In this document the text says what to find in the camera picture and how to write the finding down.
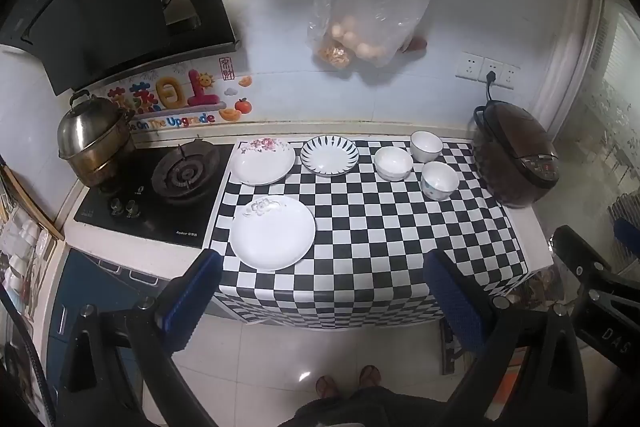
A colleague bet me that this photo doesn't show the white plate pink floral print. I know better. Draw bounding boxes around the white plate pink floral print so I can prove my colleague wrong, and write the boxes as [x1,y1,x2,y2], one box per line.
[232,136,296,186]

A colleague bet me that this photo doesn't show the black gas stove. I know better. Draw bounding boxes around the black gas stove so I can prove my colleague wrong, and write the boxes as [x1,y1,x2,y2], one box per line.
[73,139,236,251]

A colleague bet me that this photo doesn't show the black white checkered tablecloth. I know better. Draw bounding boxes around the black white checkered tablecloth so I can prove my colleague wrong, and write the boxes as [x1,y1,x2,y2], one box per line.
[207,137,554,326]

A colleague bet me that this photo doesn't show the frosted window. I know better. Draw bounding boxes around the frosted window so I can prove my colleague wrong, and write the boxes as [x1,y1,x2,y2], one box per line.
[550,0,640,210]

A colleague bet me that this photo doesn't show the stainless steel steamer pot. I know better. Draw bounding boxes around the stainless steel steamer pot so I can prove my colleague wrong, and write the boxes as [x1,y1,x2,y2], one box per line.
[56,90,139,188]

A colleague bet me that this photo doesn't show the cluttered side shelf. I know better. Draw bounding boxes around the cluttered side shelf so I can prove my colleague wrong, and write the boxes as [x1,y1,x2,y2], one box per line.
[0,154,67,325]

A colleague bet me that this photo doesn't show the large plain white plate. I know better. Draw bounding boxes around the large plain white plate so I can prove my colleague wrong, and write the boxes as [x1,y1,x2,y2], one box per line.
[229,195,317,272]

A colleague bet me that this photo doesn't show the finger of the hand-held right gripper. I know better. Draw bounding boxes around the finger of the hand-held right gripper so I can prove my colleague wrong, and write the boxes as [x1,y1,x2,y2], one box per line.
[612,218,640,258]
[551,225,640,308]

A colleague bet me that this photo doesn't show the person's right foot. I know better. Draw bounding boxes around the person's right foot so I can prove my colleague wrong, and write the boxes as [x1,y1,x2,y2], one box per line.
[358,365,382,391]

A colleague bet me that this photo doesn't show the white bowl blue print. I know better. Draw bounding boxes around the white bowl blue print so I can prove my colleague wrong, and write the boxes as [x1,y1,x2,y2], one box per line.
[420,161,460,202]

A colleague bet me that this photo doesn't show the brown rice cooker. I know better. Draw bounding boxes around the brown rice cooker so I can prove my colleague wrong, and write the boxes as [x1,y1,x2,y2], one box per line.
[472,99,560,209]

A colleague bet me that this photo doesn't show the black range hood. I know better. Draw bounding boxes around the black range hood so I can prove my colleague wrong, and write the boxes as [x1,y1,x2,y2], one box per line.
[0,0,239,96]

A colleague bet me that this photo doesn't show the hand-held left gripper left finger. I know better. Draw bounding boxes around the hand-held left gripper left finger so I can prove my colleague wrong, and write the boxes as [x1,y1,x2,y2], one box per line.
[55,248,224,427]

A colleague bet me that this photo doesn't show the clear plastic bag with eggs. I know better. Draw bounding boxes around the clear plastic bag with eggs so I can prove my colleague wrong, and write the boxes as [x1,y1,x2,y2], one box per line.
[306,0,434,70]

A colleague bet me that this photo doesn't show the person's dark trousers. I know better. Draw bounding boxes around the person's dark trousers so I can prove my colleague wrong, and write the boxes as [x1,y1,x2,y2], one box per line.
[276,384,451,427]

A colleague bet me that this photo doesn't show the wide plain white bowl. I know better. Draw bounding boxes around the wide plain white bowl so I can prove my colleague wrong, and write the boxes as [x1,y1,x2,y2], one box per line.
[374,146,415,182]

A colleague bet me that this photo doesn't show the blue kitchen cabinet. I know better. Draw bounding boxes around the blue kitchen cabinet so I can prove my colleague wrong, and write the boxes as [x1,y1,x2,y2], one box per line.
[49,247,167,410]

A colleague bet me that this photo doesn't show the white wall socket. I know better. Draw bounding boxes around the white wall socket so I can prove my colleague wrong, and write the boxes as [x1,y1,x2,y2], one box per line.
[455,52,484,82]
[479,57,521,89]

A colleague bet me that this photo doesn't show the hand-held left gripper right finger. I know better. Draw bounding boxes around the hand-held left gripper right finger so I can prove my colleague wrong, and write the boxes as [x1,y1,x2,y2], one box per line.
[424,249,589,427]

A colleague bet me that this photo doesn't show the white plate dark striped rim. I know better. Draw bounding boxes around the white plate dark striped rim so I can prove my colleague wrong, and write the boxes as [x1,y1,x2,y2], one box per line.
[300,134,360,178]

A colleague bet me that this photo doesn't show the colourful wall sticker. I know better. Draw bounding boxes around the colourful wall sticker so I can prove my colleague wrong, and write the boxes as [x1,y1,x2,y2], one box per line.
[104,56,254,131]

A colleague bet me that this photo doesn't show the white bowl pink print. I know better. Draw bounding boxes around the white bowl pink print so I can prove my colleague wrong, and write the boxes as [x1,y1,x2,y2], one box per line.
[410,130,444,163]

